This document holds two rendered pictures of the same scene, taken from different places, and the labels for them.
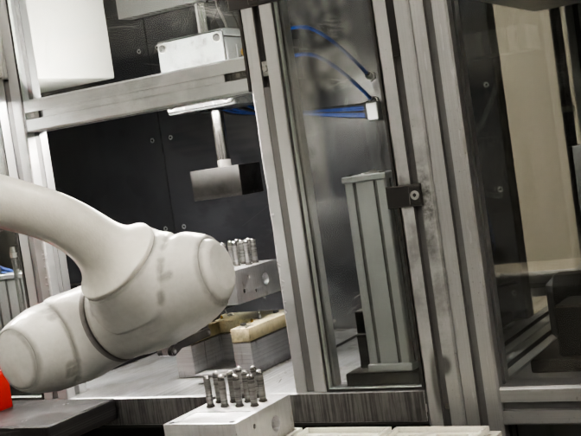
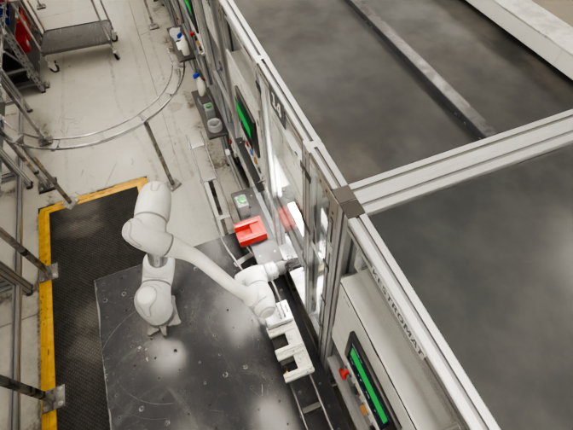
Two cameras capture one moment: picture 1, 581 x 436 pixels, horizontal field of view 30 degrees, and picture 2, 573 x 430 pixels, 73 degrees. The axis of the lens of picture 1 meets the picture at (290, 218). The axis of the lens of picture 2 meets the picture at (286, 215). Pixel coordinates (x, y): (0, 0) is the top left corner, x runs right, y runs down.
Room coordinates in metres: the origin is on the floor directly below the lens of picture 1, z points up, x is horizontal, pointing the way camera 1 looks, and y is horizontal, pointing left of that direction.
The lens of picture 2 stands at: (0.78, -0.44, 2.74)
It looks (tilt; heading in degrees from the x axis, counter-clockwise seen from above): 55 degrees down; 44
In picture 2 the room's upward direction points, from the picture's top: 4 degrees counter-clockwise
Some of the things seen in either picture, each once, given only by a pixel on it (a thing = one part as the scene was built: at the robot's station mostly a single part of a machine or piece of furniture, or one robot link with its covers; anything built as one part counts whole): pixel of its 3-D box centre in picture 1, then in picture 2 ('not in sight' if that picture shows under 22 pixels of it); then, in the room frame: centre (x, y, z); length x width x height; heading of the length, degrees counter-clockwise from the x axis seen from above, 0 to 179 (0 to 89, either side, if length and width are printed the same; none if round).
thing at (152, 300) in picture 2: not in sight; (152, 301); (0.89, 0.67, 0.85); 0.18 x 0.16 x 0.22; 42
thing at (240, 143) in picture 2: not in sight; (250, 161); (1.61, 0.57, 1.37); 0.36 x 0.04 x 0.04; 61
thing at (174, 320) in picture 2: not in sight; (160, 316); (0.87, 0.65, 0.71); 0.22 x 0.18 x 0.06; 61
